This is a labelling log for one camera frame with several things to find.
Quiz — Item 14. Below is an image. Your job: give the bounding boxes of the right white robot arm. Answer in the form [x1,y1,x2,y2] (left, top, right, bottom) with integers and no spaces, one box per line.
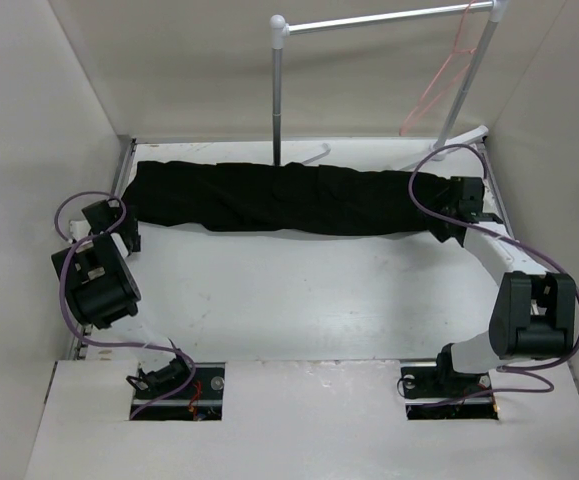
[431,177,576,397]

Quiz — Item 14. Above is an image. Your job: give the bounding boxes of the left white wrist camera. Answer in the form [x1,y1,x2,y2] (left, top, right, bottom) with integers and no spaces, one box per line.
[69,220,91,241]

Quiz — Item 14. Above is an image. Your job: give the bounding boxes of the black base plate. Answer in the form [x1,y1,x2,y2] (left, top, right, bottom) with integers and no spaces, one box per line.
[129,363,226,422]
[397,362,498,421]

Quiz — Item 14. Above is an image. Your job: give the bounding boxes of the pink wire hanger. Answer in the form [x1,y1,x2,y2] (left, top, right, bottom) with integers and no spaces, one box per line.
[398,1,478,136]

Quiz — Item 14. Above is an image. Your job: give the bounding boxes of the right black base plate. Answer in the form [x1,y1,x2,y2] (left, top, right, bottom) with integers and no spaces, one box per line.
[397,362,498,421]

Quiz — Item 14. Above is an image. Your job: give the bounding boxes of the white clothes rack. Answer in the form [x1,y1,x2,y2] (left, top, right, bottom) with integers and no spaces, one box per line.
[269,1,509,167]

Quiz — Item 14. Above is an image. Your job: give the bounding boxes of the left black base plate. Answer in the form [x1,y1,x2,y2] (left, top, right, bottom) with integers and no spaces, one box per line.
[129,363,226,422]

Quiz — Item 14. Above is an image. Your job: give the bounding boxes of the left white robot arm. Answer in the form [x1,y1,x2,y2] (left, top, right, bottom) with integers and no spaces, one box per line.
[51,192,196,400]

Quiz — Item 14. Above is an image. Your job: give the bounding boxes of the black trousers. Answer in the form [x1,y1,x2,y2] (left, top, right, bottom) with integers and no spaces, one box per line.
[122,161,455,236]

